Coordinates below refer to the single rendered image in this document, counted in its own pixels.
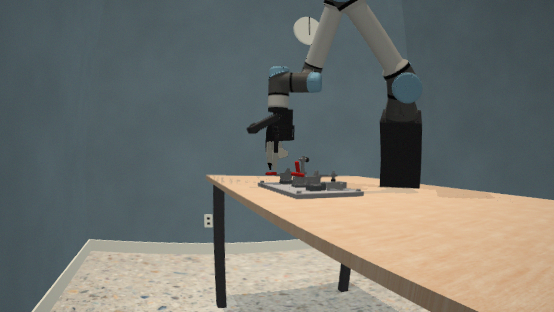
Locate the red-handled toggle clamp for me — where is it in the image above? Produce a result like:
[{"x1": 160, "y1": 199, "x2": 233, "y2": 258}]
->
[{"x1": 291, "y1": 171, "x2": 338, "y2": 191}]

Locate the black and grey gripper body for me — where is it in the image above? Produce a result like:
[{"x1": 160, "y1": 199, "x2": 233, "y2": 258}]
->
[{"x1": 266, "y1": 107, "x2": 294, "y2": 141}]

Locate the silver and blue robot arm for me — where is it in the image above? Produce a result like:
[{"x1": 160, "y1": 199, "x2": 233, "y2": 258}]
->
[{"x1": 268, "y1": 0, "x2": 422, "y2": 122}]

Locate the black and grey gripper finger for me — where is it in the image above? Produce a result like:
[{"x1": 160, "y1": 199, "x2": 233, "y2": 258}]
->
[
  {"x1": 266, "y1": 138, "x2": 272, "y2": 170},
  {"x1": 271, "y1": 130, "x2": 288, "y2": 171}
]

